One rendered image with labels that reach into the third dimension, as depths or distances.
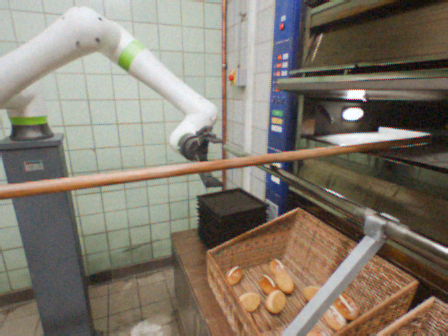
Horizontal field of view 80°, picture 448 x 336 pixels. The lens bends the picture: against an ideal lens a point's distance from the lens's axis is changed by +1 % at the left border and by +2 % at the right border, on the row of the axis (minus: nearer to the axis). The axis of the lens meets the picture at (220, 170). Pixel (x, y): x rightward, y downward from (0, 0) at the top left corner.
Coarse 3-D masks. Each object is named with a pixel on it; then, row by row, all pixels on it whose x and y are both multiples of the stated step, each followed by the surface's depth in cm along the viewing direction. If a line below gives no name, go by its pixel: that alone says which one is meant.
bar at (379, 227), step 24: (264, 168) 81; (312, 192) 62; (360, 216) 50; (384, 216) 48; (384, 240) 48; (408, 240) 42; (432, 240) 40; (360, 264) 47; (336, 288) 47; (312, 312) 46
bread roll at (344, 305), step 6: (342, 294) 94; (336, 300) 94; (342, 300) 93; (348, 300) 92; (336, 306) 94; (342, 306) 92; (348, 306) 91; (354, 306) 91; (342, 312) 92; (348, 312) 91; (354, 312) 90; (348, 318) 91; (354, 318) 91
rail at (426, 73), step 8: (384, 72) 67; (392, 72) 65; (400, 72) 64; (408, 72) 62; (416, 72) 60; (424, 72) 59; (432, 72) 57; (440, 72) 56; (280, 80) 108; (288, 80) 103; (296, 80) 98; (304, 80) 94; (312, 80) 91; (320, 80) 87; (328, 80) 84; (336, 80) 81; (344, 80) 78; (352, 80) 76; (360, 80) 74; (368, 80) 71
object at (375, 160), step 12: (300, 144) 123; (312, 144) 115; (324, 144) 109; (336, 144) 107; (336, 156) 103; (348, 156) 98; (360, 156) 93; (372, 156) 89; (384, 156) 88; (384, 168) 85; (396, 168) 82; (408, 168) 78; (420, 168) 75; (432, 168) 75; (444, 168) 75; (420, 180) 76; (432, 180) 73; (444, 180) 70
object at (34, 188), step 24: (360, 144) 92; (384, 144) 96; (408, 144) 102; (144, 168) 65; (168, 168) 67; (192, 168) 69; (216, 168) 72; (0, 192) 54; (24, 192) 55; (48, 192) 57
